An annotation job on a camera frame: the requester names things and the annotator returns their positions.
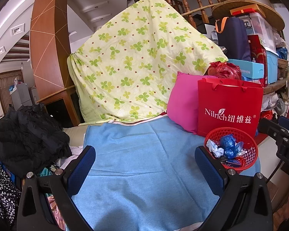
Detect white blue face masks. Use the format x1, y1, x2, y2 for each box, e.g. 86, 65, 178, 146
206, 139, 224, 158

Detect navy bag orange handles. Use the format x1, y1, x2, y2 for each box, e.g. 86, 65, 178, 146
215, 17, 251, 61

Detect brown wooden headboard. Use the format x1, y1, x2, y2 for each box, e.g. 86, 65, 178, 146
29, 0, 80, 126

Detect colourful clothes pile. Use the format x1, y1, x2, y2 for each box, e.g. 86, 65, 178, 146
0, 149, 66, 231

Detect red Nilrich paper bag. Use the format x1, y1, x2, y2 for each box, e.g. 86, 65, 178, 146
197, 78, 264, 137

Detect black plastic bag pile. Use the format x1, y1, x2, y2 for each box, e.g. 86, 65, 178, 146
0, 104, 72, 177

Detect light blue cardboard box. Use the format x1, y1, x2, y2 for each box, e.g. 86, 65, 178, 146
229, 59, 264, 79

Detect red plastic mesh basket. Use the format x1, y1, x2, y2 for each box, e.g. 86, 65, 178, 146
204, 127, 258, 173

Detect blue plastic bag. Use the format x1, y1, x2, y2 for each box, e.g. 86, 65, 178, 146
220, 134, 244, 159

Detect pink pillow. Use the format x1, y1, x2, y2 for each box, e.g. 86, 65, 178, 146
166, 72, 215, 134

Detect green clover quilt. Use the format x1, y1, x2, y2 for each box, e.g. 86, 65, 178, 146
67, 0, 227, 124

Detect red crumpled plastic bag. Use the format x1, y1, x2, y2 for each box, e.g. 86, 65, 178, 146
207, 61, 242, 80

